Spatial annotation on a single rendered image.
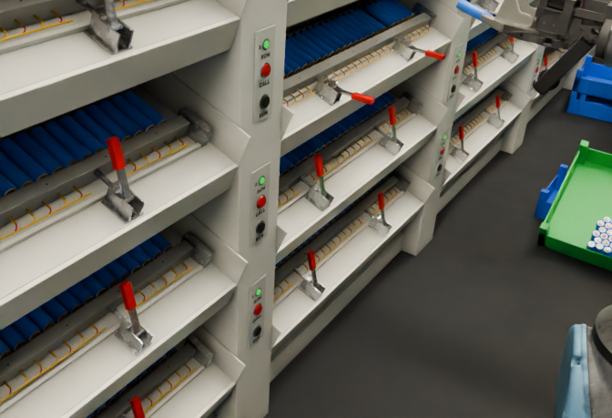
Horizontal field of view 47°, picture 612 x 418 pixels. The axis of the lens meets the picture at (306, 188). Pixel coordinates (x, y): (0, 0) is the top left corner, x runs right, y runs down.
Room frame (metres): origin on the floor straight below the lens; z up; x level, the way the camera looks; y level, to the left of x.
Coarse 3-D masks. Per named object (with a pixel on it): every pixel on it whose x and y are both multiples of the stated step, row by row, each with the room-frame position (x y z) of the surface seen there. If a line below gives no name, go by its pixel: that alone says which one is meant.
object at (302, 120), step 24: (408, 0) 1.46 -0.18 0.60; (432, 0) 1.43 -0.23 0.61; (432, 24) 1.42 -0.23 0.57; (456, 24) 1.40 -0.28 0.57; (432, 48) 1.34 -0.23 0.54; (360, 72) 1.15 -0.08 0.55; (384, 72) 1.18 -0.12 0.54; (408, 72) 1.26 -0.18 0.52; (312, 96) 1.03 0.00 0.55; (288, 120) 0.89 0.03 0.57; (312, 120) 0.96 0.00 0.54; (336, 120) 1.05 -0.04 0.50; (288, 144) 0.92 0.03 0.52
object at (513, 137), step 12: (540, 48) 2.04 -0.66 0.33; (528, 60) 2.01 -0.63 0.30; (540, 60) 2.07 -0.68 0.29; (516, 72) 2.03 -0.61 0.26; (528, 72) 2.01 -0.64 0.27; (516, 84) 2.02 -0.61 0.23; (528, 84) 2.01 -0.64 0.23; (528, 108) 2.07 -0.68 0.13; (516, 120) 2.01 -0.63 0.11; (504, 132) 2.03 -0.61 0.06; (516, 132) 2.01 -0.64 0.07; (504, 144) 2.02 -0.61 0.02; (516, 144) 2.03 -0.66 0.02
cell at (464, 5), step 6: (462, 0) 1.24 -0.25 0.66; (456, 6) 1.24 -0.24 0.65; (462, 6) 1.23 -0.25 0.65; (468, 6) 1.23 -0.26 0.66; (474, 6) 1.23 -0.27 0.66; (468, 12) 1.23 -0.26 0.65; (474, 12) 1.22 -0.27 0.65; (480, 12) 1.22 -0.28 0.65; (486, 12) 1.22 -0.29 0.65; (480, 18) 1.21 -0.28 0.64; (486, 24) 1.21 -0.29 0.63
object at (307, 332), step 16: (496, 144) 1.98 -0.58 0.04; (480, 160) 1.86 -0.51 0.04; (464, 176) 1.76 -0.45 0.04; (448, 192) 1.66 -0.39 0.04; (400, 240) 1.42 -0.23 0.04; (384, 256) 1.35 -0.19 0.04; (368, 272) 1.28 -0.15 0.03; (352, 288) 1.22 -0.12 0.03; (336, 304) 1.16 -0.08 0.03; (320, 320) 1.11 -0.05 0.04; (304, 336) 1.06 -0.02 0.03; (288, 352) 1.01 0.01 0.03; (272, 368) 0.97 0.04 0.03; (208, 416) 0.83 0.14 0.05
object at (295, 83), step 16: (416, 16) 1.39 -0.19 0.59; (384, 32) 1.27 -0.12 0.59; (400, 32) 1.29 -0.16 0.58; (352, 48) 1.17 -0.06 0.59; (368, 48) 1.19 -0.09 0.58; (320, 64) 1.08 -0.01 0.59; (336, 64) 1.10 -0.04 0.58; (352, 64) 1.15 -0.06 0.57; (288, 80) 1.00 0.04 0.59; (304, 80) 1.02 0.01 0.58; (336, 80) 1.08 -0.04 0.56
